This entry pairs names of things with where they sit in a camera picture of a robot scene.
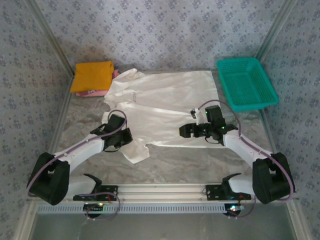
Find orange folded t-shirt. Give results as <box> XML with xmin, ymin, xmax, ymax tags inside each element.
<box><xmin>70</xmin><ymin>60</ymin><xmax>115</xmax><ymax>94</ymax></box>

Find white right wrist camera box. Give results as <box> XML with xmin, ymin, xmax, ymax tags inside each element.
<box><xmin>190</xmin><ymin>107</ymin><xmax>202</xmax><ymax>125</ymax></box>

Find white t-shirt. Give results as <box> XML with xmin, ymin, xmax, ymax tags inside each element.
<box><xmin>101</xmin><ymin>67</ymin><xmax>227</xmax><ymax>165</ymax></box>

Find slotted grey cable duct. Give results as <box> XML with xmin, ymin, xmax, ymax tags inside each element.
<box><xmin>36</xmin><ymin>202</ymin><xmax>242</xmax><ymax>215</ymax></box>

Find teal plastic basket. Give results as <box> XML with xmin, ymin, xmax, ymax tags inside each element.
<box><xmin>216</xmin><ymin>57</ymin><xmax>280</xmax><ymax>113</ymax></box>

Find aluminium frame post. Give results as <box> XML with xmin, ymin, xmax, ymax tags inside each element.
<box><xmin>28</xmin><ymin>0</ymin><xmax>77</xmax><ymax>77</ymax></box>
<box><xmin>256</xmin><ymin>0</ymin><xmax>300</xmax><ymax>61</ymax></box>

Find aluminium mounting rail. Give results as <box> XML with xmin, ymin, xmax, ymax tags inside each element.
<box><xmin>72</xmin><ymin>183</ymin><xmax>251</xmax><ymax>201</ymax></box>

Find pink folded t-shirt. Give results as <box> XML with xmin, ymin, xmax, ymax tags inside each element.
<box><xmin>75</xmin><ymin>69</ymin><xmax>120</xmax><ymax>98</ymax></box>

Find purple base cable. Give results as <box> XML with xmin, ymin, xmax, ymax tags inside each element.
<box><xmin>84</xmin><ymin>191</ymin><xmax>122</xmax><ymax>221</ymax></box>
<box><xmin>226</xmin><ymin>196</ymin><xmax>259</xmax><ymax>219</ymax></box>

